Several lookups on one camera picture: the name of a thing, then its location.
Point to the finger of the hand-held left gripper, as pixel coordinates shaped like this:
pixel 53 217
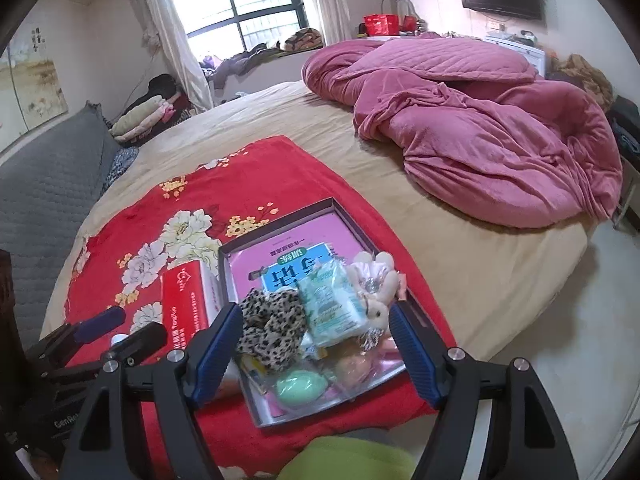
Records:
pixel 100 322
pixel 142 340

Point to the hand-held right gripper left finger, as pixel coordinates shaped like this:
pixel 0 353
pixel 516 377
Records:
pixel 215 355

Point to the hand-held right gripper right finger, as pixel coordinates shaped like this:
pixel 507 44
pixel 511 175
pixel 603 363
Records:
pixel 415 355

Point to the white pill bottle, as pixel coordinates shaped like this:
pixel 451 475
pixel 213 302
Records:
pixel 118 340

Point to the white yellow snack packet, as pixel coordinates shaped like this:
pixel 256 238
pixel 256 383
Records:
pixel 255 370

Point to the pink items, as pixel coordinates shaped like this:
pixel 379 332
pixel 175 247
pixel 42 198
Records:
pixel 355 367

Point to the leopard print scrunchie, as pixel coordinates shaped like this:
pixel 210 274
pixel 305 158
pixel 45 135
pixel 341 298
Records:
pixel 270 320

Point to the cream plush toy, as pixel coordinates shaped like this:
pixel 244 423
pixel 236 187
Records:
pixel 372 285

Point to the green makeup sponge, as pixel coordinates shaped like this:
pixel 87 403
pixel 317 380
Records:
pixel 300 390

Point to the green floral tissue pack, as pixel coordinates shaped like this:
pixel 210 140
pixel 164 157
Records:
pixel 335 305

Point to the grey box lid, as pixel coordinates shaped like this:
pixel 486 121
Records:
pixel 280 220

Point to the red tissue box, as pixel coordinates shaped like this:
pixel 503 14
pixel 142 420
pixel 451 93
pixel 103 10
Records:
pixel 190 295

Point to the red floral blanket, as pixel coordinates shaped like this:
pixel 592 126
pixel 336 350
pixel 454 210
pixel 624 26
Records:
pixel 150 210

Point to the pink printed book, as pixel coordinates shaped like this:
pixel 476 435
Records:
pixel 280 250

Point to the grey quilted headboard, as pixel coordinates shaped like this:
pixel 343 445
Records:
pixel 45 185

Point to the blue patterned pillow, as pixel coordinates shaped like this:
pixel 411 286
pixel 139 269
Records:
pixel 120 165

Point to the folded clothes pile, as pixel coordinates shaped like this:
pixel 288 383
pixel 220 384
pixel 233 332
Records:
pixel 145 115

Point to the beige bed sheet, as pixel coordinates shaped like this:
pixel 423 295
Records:
pixel 325 150

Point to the pink quilt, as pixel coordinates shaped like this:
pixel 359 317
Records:
pixel 475 135

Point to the grey clothes heap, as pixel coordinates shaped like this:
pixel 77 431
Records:
pixel 235 65

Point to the white curtain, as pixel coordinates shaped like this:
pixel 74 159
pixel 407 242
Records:
pixel 175 35
pixel 325 0

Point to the white dresser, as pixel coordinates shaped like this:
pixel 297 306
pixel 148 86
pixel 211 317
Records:
pixel 515 50

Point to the brown clothes heap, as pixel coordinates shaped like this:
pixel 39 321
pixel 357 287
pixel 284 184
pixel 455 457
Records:
pixel 585 77

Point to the brown patterned blanket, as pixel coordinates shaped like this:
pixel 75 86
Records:
pixel 300 40

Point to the small red gift bag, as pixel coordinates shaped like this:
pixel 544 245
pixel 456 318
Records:
pixel 409 22

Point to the large red gift bag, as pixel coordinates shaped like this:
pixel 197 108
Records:
pixel 381 24

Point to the window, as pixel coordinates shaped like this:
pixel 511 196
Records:
pixel 235 0

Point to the wall painting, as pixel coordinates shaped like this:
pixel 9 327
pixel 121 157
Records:
pixel 30 90

